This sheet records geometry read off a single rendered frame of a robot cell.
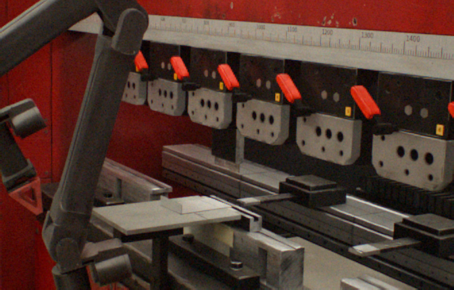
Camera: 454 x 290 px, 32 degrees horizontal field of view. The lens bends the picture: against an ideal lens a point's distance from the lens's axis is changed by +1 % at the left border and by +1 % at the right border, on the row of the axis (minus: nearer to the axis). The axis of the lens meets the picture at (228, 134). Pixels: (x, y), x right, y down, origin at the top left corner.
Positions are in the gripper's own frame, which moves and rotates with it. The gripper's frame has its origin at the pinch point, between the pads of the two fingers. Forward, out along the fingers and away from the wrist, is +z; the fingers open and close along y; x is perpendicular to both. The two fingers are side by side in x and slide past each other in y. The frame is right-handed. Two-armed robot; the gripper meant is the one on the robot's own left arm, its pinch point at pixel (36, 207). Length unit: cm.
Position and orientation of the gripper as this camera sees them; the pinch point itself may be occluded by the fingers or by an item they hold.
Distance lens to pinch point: 173.4
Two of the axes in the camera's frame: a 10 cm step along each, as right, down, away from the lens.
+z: 4.0, 8.7, 2.9
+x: -8.6, 4.6, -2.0
